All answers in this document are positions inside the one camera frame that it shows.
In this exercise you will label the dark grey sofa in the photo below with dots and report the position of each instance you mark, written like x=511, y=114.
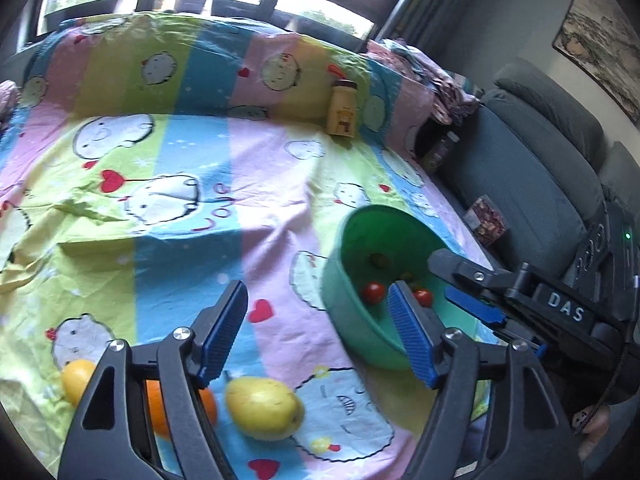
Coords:
x=535, y=152

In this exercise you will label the black plant pot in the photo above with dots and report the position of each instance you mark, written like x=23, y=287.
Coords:
x=189, y=6

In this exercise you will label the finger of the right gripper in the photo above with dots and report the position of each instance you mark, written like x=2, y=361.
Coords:
x=486, y=314

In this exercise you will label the red cherry tomato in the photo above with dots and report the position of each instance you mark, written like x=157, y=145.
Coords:
x=373, y=293

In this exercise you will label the pile of patterned clothes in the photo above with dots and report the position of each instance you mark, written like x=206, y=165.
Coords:
x=452, y=103

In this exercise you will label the pink crumpled cloth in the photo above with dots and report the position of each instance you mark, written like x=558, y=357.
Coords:
x=9, y=96

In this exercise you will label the colourful cartoon bed sheet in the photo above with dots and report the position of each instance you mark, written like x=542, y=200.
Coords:
x=154, y=158

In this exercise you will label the yellow pear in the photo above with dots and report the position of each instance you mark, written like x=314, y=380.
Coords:
x=263, y=408

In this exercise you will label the dark jar by sofa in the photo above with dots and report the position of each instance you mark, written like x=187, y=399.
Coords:
x=437, y=154

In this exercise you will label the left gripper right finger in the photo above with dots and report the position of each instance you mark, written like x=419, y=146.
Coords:
x=527, y=435

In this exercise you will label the yellow lemon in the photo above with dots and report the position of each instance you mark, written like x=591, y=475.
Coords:
x=75, y=377

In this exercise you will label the framed landscape painting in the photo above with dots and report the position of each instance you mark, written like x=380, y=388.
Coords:
x=597, y=36

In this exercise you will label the person's hand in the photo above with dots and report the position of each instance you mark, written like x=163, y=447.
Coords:
x=593, y=431

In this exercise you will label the green olive fruit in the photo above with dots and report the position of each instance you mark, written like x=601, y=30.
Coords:
x=379, y=261

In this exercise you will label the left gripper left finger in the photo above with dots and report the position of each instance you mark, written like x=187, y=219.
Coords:
x=111, y=435

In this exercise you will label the yellow bear bottle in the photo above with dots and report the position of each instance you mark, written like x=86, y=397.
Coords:
x=341, y=119

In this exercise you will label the snack packet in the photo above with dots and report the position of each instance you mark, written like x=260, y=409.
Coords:
x=485, y=220

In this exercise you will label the green plastic bowl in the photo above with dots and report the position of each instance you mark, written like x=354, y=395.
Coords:
x=375, y=246

